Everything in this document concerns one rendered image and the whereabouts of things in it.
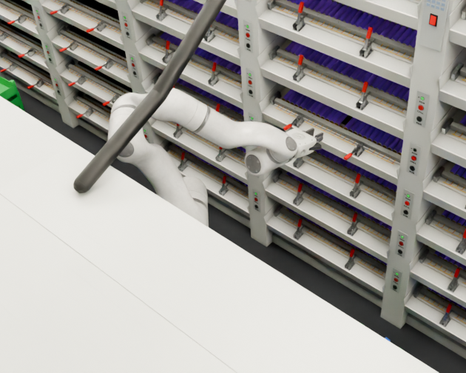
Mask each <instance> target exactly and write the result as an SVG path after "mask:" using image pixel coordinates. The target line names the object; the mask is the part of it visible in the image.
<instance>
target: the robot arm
mask: <svg viewBox="0 0 466 373"><path fill-rule="evenodd" d="M147 95H148V93H147V94H137V93H126V94H124V95H122V96H121V97H119V98H118V99H117V100H116V101H115V103H114V104H113V105H112V109H111V115H110V120H109V132H108V140H109V139H110V138H111V137H112V135H113V134H114V133H115V132H116V131H117V129H118V128H119V127H120V126H121V125H122V123H124V122H125V120H126V119H127V118H128V117H129V116H130V114H131V113H132V112H133V111H134V110H135V108H136V107H137V106H138V105H139V104H140V103H141V102H142V101H143V99H144V98H145V97H146V96H147ZM151 118H154V119H156V120H159V121H165V122H167V121H172V122H175V123H176V124H179V125H181V126H182V127H184V128H186V129H188V130H190V131H192V132H193V133H195V134H197V135H199V136H201V137H202V138H205V139H206V140H208V141H211V142H212V143H213V144H216V145H218V146H219V147H222V148H224V149H233V148H236V147H244V146H257V147H258V148H255V149H253V150H251V151H249V152H247V153H246V156H245V165H246V169H247V170H248V171H249V172H250V173H251V174H252V175H254V176H261V175H264V174H266V173H267V172H270V171H272V170H273V169H276V168H278V167H280V166H282V165H284V164H287V163H288V162H290V161H292V158H300V157H303V156H305V155H308V154H310V153H312V152H313V151H315V150H317V149H321V147H322V146H321V144H319V142H321V141H322V140H323V132H321V133H319V134H317V135H315V137H313V136H314V128H311V129H309V130H306V131H304V130H303V131H301V130H298V129H292V130H289V131H288V132H283V131H282V130H279V129H278V128H276V127H273V126H272V125H270V124H266V123H262V122H256V121H245V122H236V121H233V120H231V119H229V118H227V117H226V116H224V115H222V114H220V113H219V112H217V111H215V110H213V109H212V108H211V107H208V106H207V105H205V104H204V103H202V102H200V101H198V100H197V99H195V98H193V97H191V96H190V95H188V94H186V93H185V92H183V91H181V90H178V89H175V88H172V90H171V92H170V94H169V95H168V97H167V98H166V100H165V101H164V102H163V103H162V105H161V106H160V107H159V108H158V109H157V110H156V112H155V113H154V114H153V115H152V117H151ZM117 159H118V160H119V161H122V162H124V163H129V164H133V165H135V166H136V167H137V168H138V169H139V170H140V171H141V172H142V173H143V174H144V176H145V177H146V178H147V180H148V181H149V182H150V184H151V185H152V186H153V188H154V189H155V191H156V193H157V195H158V196H159V197H161V198H162V199H164V200H165V201H167V202H169V203H170V204H172V205H173V206H176V207H177V208H178V209H180V210H181V211H183V212H185V213H186V214H187V215H190V216H191V217H193V218H194V219H195V220H197V221H199V222H201V223H202V224H204V225H205V226H207V227H209V219H208V194H207V190H206V186H205V184H204V183H203V182H202V180H200V179H199V178H197V177H195V176H185V177H182V175H181V173H180V171H179V169H178V168H177V166H176V165H175V163H174V161H173V160H172V159H171V158H170V156H169V155H168V153H167V152H166V150H165V149H164V148H163V147H161V146H159V145H158V144H149V143H148V142H147V141H146V139H145V137H144V134H143V127H142V128H141V129H140V131H139V132H138V133H137V134H136V136H135V137H134V138H133V139H132V140H131V141H130V142H129V143H128V145H127V146H126V147H125V148H124V150H123V151H122V152H121V153H120V155H119V156H118V157H117Z"/></svg>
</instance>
